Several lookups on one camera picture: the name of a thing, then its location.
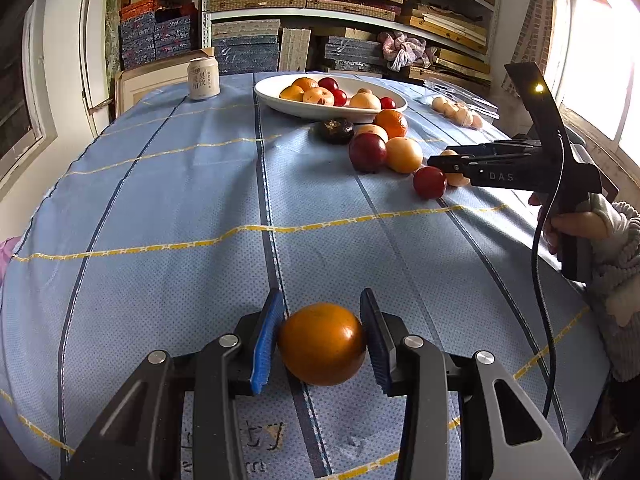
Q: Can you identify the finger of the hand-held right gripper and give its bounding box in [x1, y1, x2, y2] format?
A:
[426, 154, 476, 187]
[452, 141, 537, 157]

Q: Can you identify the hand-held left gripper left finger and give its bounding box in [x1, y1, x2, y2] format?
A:
[62, 287, 286, 480]

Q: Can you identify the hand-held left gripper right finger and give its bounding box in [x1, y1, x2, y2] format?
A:
[359, 287, 583, 480]

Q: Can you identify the pale orange round fruit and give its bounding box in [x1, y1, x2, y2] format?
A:
[385, 137, 424, 174]
[349, 92, 382, 111]
[440, 149, 472, 188]

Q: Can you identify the yellow orange citrus fruit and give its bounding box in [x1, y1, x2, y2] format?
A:
[278, 303, 367, 387]

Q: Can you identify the small orange tangerine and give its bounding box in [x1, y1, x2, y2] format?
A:
[374, 109, 409, 140]

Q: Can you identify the large dark red plum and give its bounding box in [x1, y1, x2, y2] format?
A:
[348, 132, 388, 173]

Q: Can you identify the small spotted yellow fruit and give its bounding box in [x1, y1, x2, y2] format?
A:
[354, 124, 390, 143]

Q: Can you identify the dark brown mangosteen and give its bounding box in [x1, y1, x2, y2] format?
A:
[314, 117, 356, 143]

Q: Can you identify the white oval plate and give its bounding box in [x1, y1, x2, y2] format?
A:
[254, 73, 408, 122]

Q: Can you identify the person's right hand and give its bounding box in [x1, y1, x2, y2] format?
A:
[529, 194, 609, 257]

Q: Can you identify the pile of tan longans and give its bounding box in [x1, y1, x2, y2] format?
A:
[431, 96, 484, 129]

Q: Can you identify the clear plastic packaging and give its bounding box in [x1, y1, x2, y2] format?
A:
[422, 80, 501, 121]

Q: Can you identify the pink cloth bundle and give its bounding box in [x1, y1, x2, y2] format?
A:
[377, 30, 438, 72]

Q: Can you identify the bright window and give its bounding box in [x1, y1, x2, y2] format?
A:
[550, 0, 640, 156]

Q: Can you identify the brick pattern curtain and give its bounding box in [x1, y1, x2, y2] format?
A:
[510, 0, 561, 91]

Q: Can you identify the blue checked tablecloth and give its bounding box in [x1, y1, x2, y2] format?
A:
[0, 71, 611, 480]

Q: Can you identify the white metal shelf rack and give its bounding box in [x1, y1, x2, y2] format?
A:
[200, 0, 501, 76]

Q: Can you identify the pink purple cloth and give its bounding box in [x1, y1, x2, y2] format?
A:
[0, 237, 23, 286]

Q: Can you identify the beige cardboard box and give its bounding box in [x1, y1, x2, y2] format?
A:
[115, 47, 216, 116]

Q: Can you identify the stack of blue patterned boxes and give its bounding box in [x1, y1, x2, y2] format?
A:
[120, 0, 193, 71]

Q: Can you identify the mottled green board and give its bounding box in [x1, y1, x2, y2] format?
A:
[104, 0, 123, 77]

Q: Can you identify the black cable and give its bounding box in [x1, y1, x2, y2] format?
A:
[531, 125, 568, 418]

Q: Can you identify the dark window white frame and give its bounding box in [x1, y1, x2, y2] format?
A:
[0, 5, 51, 186]

